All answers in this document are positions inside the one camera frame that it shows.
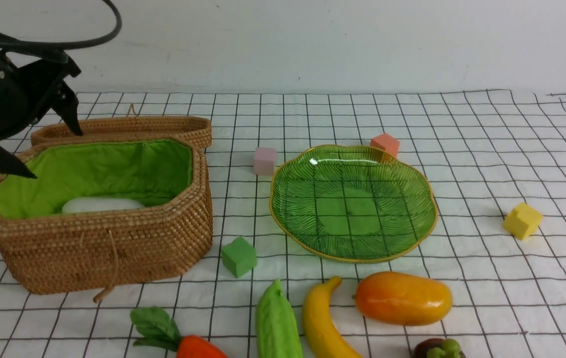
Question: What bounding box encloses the green cucumber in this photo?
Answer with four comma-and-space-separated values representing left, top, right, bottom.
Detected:
255, 278, 303, 358

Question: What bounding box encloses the orange foam cube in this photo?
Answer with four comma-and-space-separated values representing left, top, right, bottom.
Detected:
370, 132, 400, 159

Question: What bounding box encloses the white radish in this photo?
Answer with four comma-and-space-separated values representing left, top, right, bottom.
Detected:
62, 197, 146, 214

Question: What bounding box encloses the green glass leaf plate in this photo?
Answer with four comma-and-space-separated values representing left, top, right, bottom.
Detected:
269, 145, 439, 264

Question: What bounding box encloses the woven rattan basket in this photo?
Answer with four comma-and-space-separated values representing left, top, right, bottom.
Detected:
0, 132, 213, 303

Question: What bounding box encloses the woven rattan basket lid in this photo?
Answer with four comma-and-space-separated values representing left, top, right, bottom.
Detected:
30, 104, 212, 149

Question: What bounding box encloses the white grid tablecloth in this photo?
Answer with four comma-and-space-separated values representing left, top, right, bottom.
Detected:
0, 90, 566, 358

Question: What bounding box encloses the yellow banana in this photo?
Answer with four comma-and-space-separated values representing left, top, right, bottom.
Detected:
302, 276, 361, 358

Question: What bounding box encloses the green foam cube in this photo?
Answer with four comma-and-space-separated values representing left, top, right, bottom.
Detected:
221, 236, 258, 278

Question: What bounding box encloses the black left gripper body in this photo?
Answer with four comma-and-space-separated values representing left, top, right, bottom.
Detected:
0, 33, 81, 141

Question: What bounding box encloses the pink foam cube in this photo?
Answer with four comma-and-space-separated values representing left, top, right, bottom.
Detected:
253, 147, 277, 177

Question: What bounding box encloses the orange carrot with leaves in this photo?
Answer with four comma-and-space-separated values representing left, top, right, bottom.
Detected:
130, 306, 227, 358

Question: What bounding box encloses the yellow foam cube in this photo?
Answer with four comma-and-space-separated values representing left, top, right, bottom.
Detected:
503, 202, 544, 240

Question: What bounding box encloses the purple mangosteen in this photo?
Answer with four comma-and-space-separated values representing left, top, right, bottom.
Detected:
412, 338, 466, 358

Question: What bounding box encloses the orange mango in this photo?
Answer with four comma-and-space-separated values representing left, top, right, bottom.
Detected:
354, 270, 453, 326

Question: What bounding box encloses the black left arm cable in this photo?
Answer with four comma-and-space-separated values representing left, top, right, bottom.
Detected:
0, 0, 123, 51

